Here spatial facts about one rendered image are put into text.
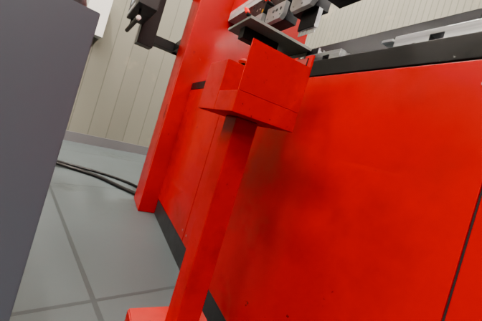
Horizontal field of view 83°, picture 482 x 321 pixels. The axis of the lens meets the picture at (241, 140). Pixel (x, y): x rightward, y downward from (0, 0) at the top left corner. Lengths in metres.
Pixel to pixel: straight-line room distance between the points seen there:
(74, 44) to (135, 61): 3.45
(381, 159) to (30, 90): 0.66
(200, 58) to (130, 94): 2.33
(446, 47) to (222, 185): 0.49
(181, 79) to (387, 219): 1.50
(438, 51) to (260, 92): 0.31
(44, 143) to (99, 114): 3.33
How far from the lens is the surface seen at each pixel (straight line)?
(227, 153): 0.62
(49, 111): 0.64
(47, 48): 0.64
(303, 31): 1.20
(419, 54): 0.60
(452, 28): 0.76
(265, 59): 0.58
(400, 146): 0.55
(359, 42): 1.71
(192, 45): 1.85
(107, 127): 4.02
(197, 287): 0.73
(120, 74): 4.02
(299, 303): 0.68
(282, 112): 0.60
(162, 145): 1.79
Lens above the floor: 0.61
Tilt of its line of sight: level
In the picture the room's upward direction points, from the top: 17 degrees clockwise
